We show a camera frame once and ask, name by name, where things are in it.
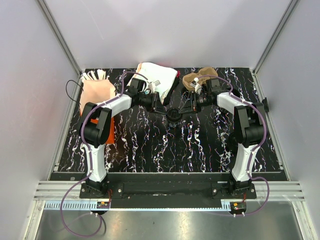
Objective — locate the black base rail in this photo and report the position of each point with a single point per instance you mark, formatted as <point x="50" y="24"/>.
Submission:
<point x="164" y="191"/>

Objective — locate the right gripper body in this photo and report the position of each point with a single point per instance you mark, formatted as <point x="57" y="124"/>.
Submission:
<point x="197" y="102"/>

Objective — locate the stack of white napkins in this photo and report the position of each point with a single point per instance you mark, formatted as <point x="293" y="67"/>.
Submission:
<point x="157" y="77"/>

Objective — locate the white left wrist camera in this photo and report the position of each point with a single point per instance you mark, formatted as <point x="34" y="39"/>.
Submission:
<point x="154" y="86"/>

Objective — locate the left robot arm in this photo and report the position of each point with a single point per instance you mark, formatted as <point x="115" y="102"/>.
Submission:
<point x="95" y="127"/>

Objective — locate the black cup lid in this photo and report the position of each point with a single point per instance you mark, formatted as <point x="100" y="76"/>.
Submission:
<point x="173" y="115"/>

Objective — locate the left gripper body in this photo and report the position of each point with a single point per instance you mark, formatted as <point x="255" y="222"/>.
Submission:
<point x="153" y="98"/>

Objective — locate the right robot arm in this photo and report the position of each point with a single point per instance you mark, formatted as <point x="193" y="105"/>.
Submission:
<point x="249" y="127"/>

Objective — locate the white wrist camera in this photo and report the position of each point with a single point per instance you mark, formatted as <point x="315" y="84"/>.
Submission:
<point x="196" y="86"/>
<point x="154" y="86"/>

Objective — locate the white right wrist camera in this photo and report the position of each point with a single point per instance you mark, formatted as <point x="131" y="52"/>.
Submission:
<point x="196" y="86"/>

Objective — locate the black cloth under napkins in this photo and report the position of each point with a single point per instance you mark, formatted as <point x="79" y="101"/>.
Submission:
<point x="175" y="83"/>

